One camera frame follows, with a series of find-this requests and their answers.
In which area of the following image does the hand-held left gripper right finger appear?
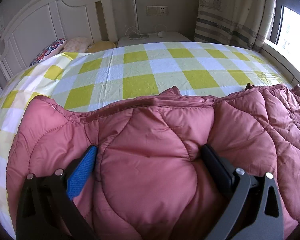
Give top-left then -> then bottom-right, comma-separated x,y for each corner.
201,144 -> 285,240

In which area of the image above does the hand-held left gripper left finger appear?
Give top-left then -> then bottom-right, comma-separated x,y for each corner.
16,145 -> 98,240

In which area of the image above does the pink quilted jacket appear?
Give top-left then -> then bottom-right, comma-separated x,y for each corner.
6,84 -> 300,240

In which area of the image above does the yellow checked bed sheet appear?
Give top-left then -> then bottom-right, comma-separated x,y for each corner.
0,41 -> 298,240

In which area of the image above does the colourful patterned pillow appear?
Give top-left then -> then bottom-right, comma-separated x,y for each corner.
29,38 -> 67,67

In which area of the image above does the yellow pillow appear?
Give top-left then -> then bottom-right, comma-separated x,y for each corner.
87,41 -> 117,54

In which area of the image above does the cream pillow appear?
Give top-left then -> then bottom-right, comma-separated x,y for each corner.
64,37 -> 92,54

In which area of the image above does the beige window sill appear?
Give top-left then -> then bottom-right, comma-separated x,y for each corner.
259,42 -> 300,87

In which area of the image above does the white nightstand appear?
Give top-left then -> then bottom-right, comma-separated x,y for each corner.
117,31 -> 192,48

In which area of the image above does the white bed headboard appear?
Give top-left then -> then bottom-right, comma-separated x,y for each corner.
0,0 -> 118,81

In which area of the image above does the printed beige curtain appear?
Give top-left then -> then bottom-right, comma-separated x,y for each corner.
194,0 -> 277,52

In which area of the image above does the dark framed window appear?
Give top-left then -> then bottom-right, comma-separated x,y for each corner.
265,0 -> 300,63

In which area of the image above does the white slim desk lamp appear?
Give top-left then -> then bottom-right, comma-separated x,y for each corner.
125,0 -> 148,40

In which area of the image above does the white cable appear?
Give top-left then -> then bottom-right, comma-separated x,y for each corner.
154,24 -> 168,37

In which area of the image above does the wall socket panel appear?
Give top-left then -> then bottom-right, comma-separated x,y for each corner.
146,5 -> 169,16

